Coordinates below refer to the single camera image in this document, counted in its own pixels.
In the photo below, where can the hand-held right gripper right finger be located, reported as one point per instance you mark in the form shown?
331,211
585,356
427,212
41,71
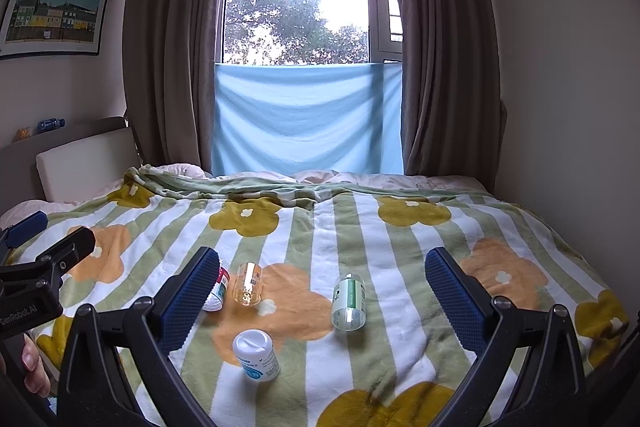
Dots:
457,302

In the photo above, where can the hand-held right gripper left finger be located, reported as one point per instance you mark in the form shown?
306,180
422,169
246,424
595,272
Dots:
187,302

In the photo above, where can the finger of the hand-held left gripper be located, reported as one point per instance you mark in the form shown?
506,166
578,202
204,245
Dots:
27,227
70,247

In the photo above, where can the person's left hand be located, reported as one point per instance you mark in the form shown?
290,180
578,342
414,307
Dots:
34,367

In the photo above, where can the red white bottle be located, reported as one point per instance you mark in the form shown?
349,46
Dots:
221,289

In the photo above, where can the amber clear bottle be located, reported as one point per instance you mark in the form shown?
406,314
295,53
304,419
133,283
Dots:
247,284

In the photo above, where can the grey bed headboard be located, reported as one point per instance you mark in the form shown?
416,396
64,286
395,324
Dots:
20,152

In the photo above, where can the white bottle blue label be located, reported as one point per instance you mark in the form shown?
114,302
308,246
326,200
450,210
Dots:
255,354

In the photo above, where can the white headboard cushion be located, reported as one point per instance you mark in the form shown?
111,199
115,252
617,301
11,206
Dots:
85,162

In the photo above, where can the orange figurine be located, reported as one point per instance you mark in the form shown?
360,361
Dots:
23,135

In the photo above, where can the blue plastic bottle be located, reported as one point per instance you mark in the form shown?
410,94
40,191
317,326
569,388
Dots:
50,125

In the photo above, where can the green labelled clear bottle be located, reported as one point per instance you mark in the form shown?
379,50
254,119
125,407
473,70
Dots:
347,302

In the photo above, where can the striped floral blanket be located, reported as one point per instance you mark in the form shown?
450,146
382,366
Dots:
310,247

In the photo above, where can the brown curtain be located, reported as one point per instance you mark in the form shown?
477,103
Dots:
445,57
170,57

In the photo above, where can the light blue cloth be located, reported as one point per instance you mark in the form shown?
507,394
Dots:
305,117

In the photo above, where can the framed houses picture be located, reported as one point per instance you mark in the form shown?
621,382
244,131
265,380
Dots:
55,7

